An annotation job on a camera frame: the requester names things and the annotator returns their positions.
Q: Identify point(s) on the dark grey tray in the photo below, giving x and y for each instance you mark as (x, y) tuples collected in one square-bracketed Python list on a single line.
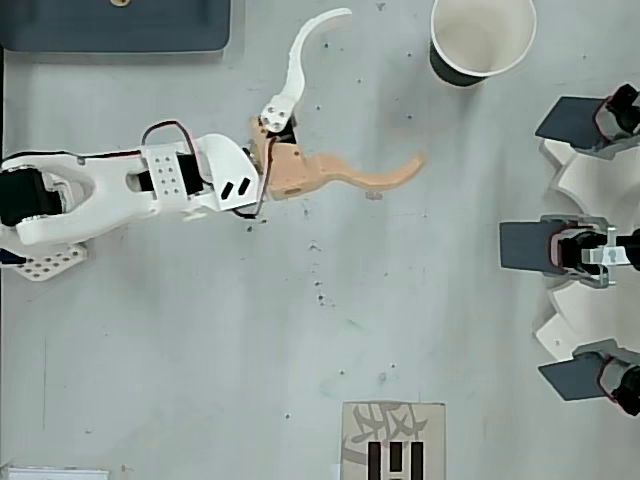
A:
[(115, 27)]

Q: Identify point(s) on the black paper cup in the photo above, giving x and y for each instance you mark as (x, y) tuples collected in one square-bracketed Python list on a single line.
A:
[(480, 35)]

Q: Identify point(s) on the silver black motor module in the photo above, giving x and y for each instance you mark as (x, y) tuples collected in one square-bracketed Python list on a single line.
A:
[(622, 382), (575, 250), (617, 122)]

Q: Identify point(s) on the grey flat paddle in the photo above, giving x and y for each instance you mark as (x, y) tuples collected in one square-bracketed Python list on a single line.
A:
[(567, 122), (525, 247), (572, 380)]

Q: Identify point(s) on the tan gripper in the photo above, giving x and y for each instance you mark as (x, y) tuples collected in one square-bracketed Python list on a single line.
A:
[(291, 172)]

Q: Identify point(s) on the white round pedestal device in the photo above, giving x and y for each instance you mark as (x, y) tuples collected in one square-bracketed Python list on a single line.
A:
[(600, 185)]

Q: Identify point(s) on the printed cardboard card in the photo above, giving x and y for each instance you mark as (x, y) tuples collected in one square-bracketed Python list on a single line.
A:
[(395, 430)]

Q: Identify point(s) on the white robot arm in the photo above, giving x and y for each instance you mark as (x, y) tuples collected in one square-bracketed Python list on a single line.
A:
[(115, 185)]

